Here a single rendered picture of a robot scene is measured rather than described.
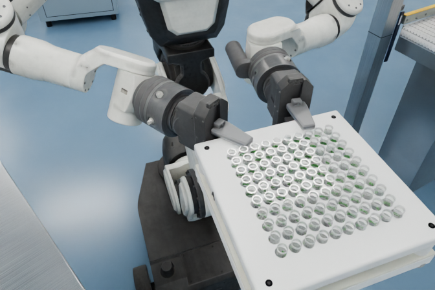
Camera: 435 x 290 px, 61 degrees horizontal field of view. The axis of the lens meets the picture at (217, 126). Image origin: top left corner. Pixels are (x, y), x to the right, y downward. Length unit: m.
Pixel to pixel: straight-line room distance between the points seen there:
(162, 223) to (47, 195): 0.67
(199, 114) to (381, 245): 0.29
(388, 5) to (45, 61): 1.11
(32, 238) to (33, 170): 1.36
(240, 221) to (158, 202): 1.11
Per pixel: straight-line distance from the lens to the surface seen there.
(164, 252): 1.43
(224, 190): 0.49
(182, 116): 0.57
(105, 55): 0.66
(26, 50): 0.71
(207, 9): 0.92
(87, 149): 2.09
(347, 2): 0.92
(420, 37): 1.48
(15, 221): 0.78
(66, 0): 3.30
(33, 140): 2.27
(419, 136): 1.77
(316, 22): 0.88
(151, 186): 1.61
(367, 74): 1.55
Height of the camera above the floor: 1.40
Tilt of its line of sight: 41 degrees down
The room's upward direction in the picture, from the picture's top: straight up
